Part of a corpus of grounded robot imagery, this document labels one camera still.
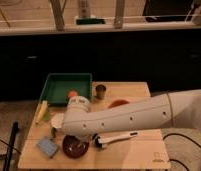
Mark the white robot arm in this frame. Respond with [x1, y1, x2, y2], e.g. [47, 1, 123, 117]
[62, 89, 201, 171]

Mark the orange bowl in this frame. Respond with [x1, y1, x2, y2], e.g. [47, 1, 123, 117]
[108, 99, 129, 108]

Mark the purple bowl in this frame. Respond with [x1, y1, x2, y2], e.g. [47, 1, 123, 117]
[62, 135, 89, 158]

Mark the small metal cup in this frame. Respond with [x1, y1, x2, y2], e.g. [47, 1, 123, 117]
[95, 84, 106, 100]

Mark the red tomato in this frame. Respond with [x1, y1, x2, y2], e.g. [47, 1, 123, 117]
[67, 90, 78, 99]

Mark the green plastic tray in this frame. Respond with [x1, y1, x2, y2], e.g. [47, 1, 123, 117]
[40, 73, 92, 106]

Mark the white round container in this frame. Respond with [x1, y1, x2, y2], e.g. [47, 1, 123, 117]
[50, 113, 64, 129]

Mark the yellow corn cob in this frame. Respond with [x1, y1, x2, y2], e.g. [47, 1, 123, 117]
[35, 101, 48, 124]

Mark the green block on ledge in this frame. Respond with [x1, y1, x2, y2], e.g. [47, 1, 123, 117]
[76, 18, 106, 25]

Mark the blue sponge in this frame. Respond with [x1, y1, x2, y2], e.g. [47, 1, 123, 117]
[36, 137, 59, 158]

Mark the wooden table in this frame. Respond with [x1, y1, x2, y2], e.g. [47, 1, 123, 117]
[18, 82, 170, 171]

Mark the black pole stand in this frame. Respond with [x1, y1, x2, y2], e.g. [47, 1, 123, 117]
[3, 122, 19, 171]

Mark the white handled black brush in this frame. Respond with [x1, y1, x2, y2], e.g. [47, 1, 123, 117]
[95, 132, 138, 148]

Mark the black floor cable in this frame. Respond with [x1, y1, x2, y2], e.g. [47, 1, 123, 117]
[162, 132, 201, 171]

